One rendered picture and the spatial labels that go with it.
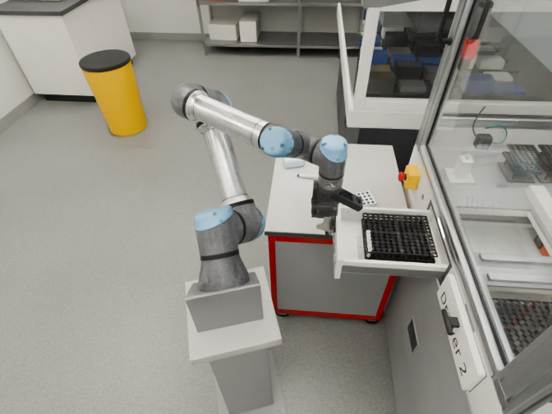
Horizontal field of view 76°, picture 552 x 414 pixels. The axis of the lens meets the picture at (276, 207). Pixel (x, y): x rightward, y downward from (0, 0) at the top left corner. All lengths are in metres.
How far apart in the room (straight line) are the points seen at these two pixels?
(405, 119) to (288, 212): 0.81
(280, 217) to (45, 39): 3.25
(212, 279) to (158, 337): 1.12
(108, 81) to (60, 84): 1.11
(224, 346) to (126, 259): 1.44
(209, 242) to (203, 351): 0.34
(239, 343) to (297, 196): 0.68
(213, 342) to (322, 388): 0.87
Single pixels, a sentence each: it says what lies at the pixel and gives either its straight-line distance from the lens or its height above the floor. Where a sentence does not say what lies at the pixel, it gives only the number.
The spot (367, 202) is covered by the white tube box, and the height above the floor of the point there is 0.79.
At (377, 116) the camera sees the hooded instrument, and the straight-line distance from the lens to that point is 1.89.
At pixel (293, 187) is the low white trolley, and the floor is 0.76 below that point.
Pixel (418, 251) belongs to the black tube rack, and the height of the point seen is 0.90.
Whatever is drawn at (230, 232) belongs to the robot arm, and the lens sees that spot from 1.03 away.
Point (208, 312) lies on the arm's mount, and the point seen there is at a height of 0.87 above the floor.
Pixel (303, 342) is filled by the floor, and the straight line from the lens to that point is 1.98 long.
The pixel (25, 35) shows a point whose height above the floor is 0.68.
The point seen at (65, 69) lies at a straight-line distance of 4.25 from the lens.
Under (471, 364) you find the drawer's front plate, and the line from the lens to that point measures 1.07.
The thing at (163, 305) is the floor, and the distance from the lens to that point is 2.19.
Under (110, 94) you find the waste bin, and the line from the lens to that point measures 3.40.
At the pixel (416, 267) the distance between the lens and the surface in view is 1.20.
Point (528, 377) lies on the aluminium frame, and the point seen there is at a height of 1.08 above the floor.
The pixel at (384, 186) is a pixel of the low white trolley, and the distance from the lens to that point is 1.63.
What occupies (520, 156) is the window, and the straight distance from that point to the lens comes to 0.94.
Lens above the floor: 1.80
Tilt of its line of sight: 45 degrees down
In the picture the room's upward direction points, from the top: 2 degrees counter-clockwise
